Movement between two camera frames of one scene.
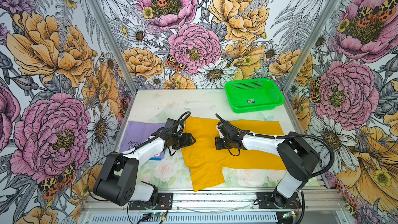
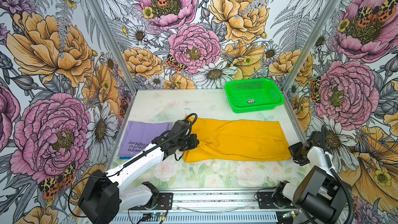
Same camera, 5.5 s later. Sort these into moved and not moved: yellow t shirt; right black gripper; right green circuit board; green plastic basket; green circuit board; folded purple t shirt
Moved: right black gripper; yellow t shirt
Not moved: folded purple t shirt; green plastic basket; right green circuit board; green circuit board
